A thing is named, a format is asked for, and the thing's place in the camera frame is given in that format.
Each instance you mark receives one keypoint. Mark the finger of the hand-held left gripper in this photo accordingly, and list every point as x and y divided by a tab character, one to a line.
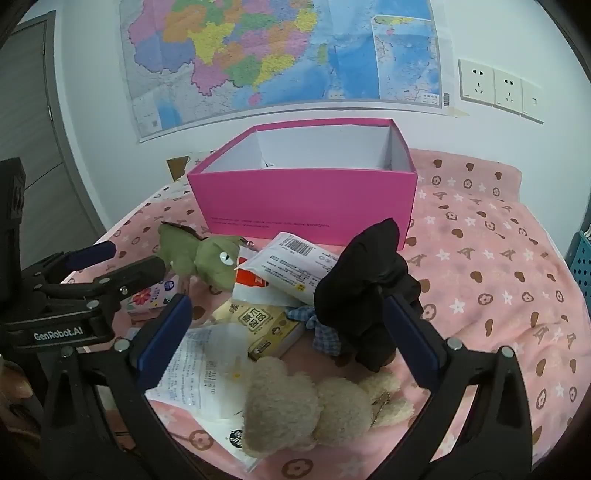
92	254
138	273

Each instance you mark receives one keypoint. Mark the black cloth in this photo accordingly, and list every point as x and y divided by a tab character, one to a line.
364	277

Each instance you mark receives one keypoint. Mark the yellow tissue packet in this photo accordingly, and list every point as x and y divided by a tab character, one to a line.
268	327

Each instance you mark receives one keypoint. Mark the pink printed blanket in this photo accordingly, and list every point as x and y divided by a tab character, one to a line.
485	277

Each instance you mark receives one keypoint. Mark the white wall switch plate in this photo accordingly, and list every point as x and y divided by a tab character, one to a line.
533	101

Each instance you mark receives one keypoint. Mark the green dinosaur plush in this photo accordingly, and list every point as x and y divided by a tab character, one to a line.
210	263

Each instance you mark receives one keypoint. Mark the beige teddy bear plush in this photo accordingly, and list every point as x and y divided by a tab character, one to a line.
281	406

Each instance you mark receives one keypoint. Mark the white tissue packet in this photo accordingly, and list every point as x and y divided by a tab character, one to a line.
286	272

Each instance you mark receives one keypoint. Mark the colourful wall map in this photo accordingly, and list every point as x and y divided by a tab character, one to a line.
277	46

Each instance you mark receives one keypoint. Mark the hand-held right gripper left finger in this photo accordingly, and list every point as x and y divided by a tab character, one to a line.
167	334

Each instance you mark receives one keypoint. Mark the floral tissue packet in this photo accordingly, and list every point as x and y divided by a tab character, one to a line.
147	297

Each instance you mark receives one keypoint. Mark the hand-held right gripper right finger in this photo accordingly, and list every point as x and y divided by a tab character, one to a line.
411	341

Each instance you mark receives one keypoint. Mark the pink cardboard box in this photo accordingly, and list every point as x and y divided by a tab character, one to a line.
300	203

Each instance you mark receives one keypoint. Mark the clear bag with paper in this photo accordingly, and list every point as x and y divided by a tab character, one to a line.
203	369

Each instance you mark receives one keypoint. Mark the grey door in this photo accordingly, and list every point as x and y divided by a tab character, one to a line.
37	115

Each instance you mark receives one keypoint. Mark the white wall socket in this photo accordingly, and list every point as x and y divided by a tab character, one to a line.
476	82
508	91

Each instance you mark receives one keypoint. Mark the blue checked scrunchie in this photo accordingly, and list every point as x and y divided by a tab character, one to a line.
323	340

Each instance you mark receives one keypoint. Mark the blue plastic storage rack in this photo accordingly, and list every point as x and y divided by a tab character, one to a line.
581	267

